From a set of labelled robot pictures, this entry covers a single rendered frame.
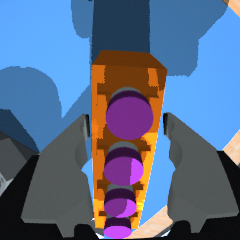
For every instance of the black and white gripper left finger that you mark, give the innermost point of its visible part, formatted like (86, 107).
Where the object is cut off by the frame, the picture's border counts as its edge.
(51, 193)

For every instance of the grey control box with blue and green buttons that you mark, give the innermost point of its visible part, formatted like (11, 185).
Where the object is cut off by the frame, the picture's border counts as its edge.
(11, 160)

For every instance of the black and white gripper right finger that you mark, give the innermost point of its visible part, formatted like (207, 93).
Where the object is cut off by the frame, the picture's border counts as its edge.
(205, 187)

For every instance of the blue flat mat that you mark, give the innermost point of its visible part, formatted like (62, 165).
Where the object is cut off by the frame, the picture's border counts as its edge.
(47, 48)

